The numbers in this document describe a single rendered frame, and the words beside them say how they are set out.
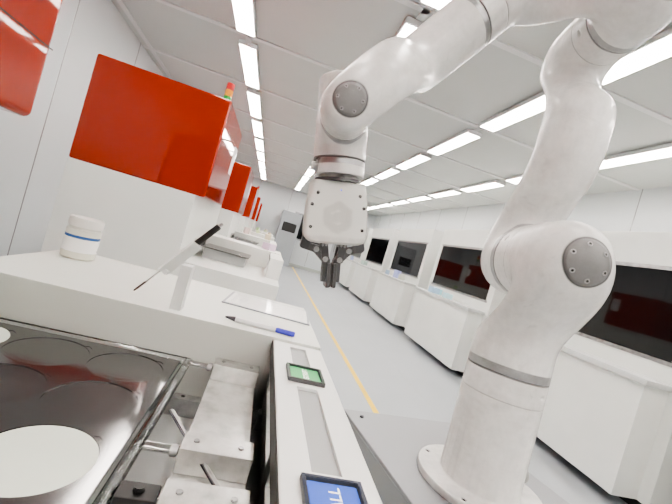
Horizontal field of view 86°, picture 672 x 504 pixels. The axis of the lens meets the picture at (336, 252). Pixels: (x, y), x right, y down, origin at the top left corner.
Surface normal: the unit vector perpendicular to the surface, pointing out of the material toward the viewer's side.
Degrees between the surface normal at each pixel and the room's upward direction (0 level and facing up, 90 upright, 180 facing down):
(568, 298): 124
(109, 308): 90
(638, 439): 90
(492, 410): 88
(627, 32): 169
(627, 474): 90
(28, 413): 0
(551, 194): 141
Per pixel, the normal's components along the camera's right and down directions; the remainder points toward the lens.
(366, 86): 0.11, 0.10
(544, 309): -0.29, 0.54
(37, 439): 0.29, -0.96
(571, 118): -0.59, -0.20
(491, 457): -0.33, -0.12
